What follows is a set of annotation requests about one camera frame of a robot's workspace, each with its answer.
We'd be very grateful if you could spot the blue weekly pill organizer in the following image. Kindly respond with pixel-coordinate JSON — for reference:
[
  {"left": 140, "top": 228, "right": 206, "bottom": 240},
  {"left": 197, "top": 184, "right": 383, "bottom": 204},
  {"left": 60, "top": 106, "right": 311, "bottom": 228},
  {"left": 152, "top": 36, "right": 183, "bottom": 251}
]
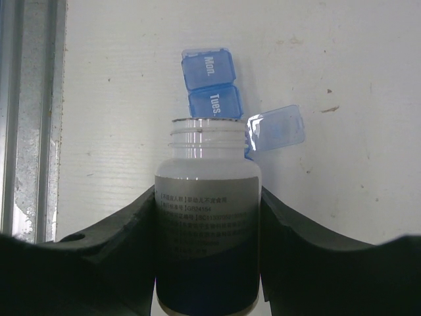
[{"left": 181, "top": 47, "right": 305, "bottom": 159}]

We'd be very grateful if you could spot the aluminium mounting rail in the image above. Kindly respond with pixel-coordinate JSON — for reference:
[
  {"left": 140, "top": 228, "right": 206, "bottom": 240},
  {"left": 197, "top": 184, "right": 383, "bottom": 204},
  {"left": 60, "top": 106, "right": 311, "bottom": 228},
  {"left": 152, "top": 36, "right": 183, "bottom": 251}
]
[{"left": 1, "top": 1, "right": 67, "bottom": 244}]

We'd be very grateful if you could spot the white pill bottle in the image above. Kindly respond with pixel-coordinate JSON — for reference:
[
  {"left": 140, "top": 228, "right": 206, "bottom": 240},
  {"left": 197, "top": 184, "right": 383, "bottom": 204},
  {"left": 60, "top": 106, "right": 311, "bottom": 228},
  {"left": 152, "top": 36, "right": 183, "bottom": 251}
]
[{"left": 154, "top": 118, "right": 262, "bottom": 315}]

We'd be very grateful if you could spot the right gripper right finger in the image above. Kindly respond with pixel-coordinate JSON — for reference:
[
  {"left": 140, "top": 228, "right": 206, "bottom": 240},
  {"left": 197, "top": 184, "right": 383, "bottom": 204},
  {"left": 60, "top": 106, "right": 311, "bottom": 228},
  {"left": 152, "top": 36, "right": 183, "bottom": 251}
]
[{"left": 260, "top": 189, "right": 420, "bottom": 315}]

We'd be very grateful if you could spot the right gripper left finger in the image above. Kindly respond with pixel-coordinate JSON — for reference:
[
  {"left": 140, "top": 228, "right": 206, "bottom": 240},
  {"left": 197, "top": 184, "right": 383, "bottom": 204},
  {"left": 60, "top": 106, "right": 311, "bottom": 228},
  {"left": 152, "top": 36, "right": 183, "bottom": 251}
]
[{"left": 1, "top": 189, "right": 155, "bottom": 315}]

